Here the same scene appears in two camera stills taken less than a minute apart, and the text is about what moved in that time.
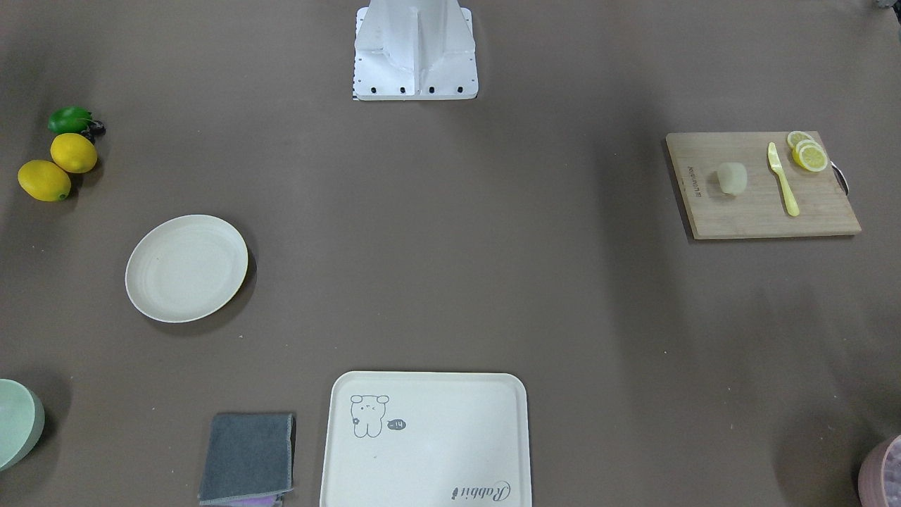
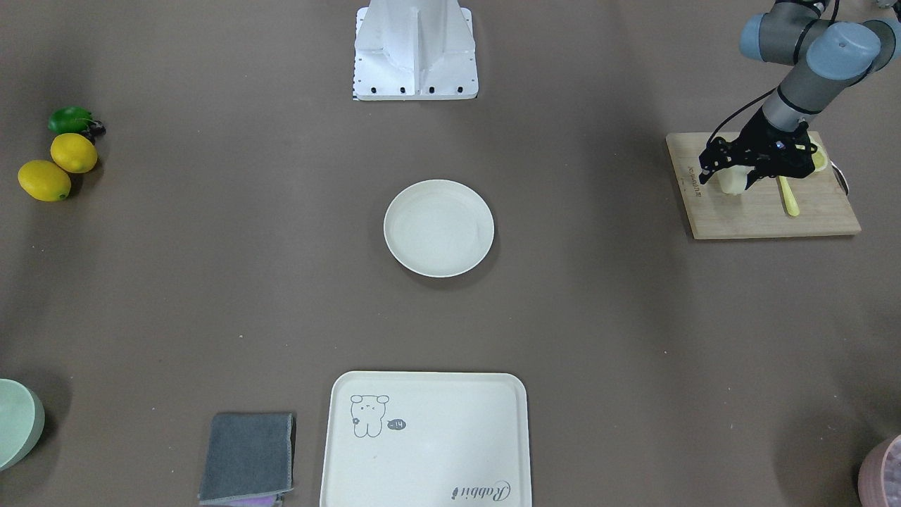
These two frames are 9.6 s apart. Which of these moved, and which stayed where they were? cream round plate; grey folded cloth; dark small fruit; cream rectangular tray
Moved: cream round plate
Stayed: dark small fruit; grey folded cloth; cream rectangular tray
